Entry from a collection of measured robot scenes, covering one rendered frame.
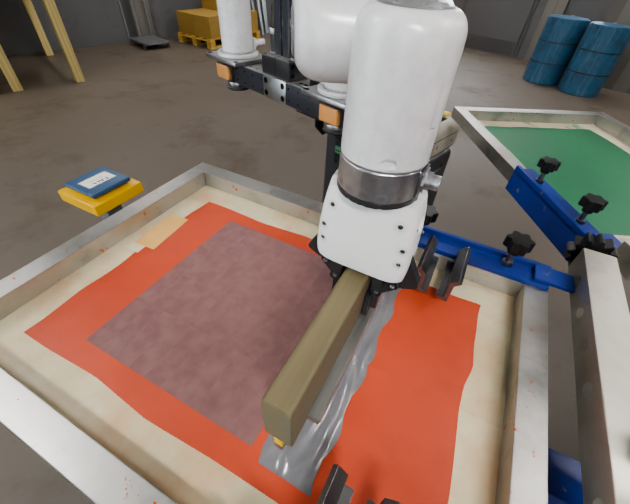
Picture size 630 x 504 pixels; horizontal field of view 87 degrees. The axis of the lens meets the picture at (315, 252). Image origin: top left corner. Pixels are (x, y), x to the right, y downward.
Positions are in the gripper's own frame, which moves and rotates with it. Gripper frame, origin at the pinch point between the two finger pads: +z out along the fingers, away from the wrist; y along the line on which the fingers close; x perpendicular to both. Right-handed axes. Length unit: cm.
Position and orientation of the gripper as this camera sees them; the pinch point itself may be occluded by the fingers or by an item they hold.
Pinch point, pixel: (355, 290)
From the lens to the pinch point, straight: 41.6
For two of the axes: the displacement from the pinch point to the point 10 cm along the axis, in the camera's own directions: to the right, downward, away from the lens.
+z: -0.5, 7.3, 6.9
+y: -8.8, -3.5, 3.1
